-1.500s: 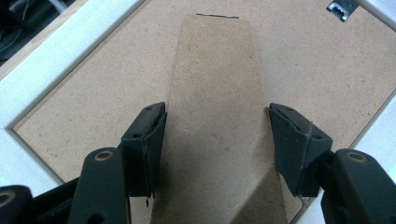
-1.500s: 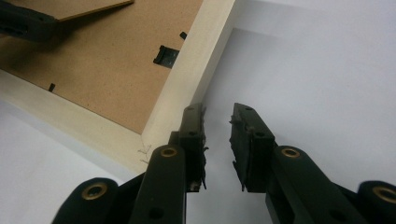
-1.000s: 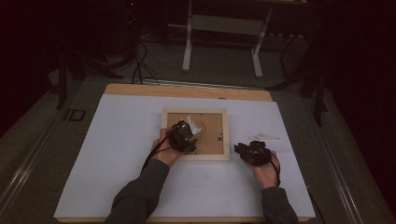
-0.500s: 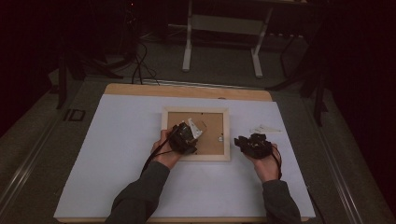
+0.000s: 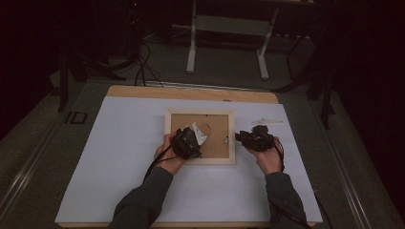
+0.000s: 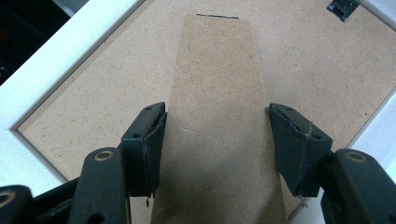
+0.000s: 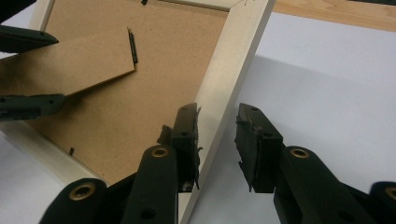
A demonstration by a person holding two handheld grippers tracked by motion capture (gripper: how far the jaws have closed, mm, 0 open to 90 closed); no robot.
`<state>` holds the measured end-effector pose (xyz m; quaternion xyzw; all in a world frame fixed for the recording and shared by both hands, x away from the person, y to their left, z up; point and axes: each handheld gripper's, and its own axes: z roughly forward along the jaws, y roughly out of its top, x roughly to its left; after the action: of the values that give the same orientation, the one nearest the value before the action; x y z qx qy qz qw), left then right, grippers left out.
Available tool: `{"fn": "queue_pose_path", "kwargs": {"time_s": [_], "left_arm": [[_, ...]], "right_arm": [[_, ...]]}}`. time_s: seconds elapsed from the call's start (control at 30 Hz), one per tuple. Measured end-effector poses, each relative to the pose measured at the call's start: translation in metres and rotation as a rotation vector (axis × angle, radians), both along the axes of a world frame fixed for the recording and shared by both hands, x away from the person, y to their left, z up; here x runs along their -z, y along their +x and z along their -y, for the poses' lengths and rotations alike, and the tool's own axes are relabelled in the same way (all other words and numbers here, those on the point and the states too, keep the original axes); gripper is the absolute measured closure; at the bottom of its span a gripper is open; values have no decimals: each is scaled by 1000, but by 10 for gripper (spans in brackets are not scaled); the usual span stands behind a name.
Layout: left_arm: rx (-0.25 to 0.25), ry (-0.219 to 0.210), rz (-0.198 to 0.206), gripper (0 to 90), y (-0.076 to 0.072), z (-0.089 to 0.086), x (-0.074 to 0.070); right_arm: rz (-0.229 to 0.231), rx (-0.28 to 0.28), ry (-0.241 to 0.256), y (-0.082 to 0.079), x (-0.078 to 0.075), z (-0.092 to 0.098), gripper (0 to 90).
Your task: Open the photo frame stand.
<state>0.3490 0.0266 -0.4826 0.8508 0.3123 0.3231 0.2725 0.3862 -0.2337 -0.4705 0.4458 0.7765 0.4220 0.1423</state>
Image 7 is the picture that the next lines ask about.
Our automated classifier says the pale wooden picture frame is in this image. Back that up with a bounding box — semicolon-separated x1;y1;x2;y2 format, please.
0;0;276;224

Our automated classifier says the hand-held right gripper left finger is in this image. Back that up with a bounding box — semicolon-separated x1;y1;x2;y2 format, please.
157;102;203;193

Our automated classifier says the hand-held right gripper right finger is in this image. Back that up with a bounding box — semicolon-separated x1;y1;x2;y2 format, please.
233;103;284;194

